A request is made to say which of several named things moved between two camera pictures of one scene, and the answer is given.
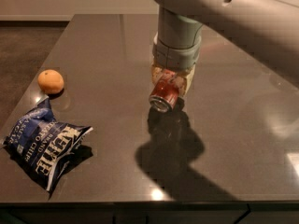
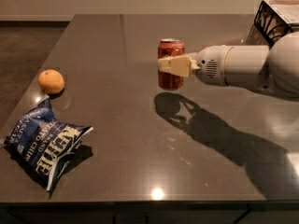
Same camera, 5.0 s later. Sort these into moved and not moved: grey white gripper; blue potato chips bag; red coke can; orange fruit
Moved: grey white gripper; red coke can
Not moved: orange fruit; blue potato chips bag
